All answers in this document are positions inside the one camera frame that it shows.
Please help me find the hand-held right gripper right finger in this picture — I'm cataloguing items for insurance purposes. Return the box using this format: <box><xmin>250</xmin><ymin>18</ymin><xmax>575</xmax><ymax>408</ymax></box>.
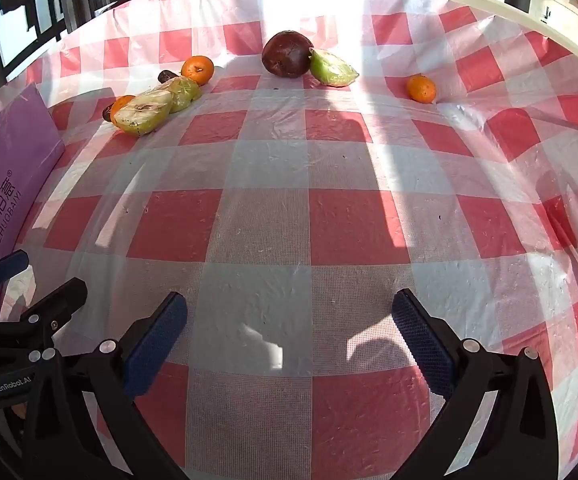
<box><xmin>391</xmin><ymin>288</ymin><xmax>560</xmax><ymax>480</ymax></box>

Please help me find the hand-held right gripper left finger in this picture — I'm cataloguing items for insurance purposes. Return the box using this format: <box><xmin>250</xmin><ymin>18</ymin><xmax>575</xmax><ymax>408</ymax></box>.
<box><xmin>21</xmin><ymin>291</ymin><xmax>190</xmax><ymax>480</ymax></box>

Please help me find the purple cardboard box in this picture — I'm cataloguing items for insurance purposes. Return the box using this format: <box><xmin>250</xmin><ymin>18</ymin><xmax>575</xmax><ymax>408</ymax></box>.
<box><xmin>0</xmin><ymin>82</ymin><xmax>66</xmax><ymax>321</ymax></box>

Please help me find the orange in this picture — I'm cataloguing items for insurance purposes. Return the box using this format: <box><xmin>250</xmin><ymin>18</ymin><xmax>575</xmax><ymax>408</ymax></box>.
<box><xmin>407</xmin><ymin>74</ymin><xmax>438</xmax><ymax>104</ymax></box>
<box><xmin>181</xmin><ymin>55</ymin><xmax>215</xmax><ymax>86</ymax></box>
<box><xmin>110</xmin><ymin>95</ymin><xmax>136</xmax><ymax>128</ymax></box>

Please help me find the green fruit half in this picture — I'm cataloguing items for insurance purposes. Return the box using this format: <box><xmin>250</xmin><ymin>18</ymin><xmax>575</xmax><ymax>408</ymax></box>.
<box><xmin>309</xmin><ymin>48</ymin><xmax>359</xmax><ymax>87</ymax></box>
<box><xmin>114</xmin><ymin>89</ymin><xmax>174</xmax><ymax>138</ymax></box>
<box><xmin>154</xmin><ymin>76</ymin><xmax>202</xmax><ymax>113</ymax></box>

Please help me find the large dark red fruit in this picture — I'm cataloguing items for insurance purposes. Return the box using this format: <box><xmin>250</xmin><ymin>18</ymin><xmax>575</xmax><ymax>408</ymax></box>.
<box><xmin>261</xmin><ymin>30</ymin><xmax>316</xmax><ymax>79</ymax></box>

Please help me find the red white checkered tablecloth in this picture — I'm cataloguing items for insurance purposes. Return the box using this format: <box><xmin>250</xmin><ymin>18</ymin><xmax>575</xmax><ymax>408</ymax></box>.
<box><xmin>0</xmin><ymin>0</ymin><xmax>578</xmax><ymax>480</ymax></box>

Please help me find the black framed window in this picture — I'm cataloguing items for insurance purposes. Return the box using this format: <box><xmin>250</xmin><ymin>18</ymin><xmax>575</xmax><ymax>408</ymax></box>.
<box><xmin>0</xmin><ymin>0</ymin><xmax>145</xmax><ymax>111</ymax></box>

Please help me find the white table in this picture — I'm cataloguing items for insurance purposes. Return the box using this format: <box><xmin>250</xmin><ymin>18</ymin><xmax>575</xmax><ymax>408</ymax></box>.
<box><xmin>426</xmin><ymin>0</ymin><xmax>578</xmax><ymax>86</ymax></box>

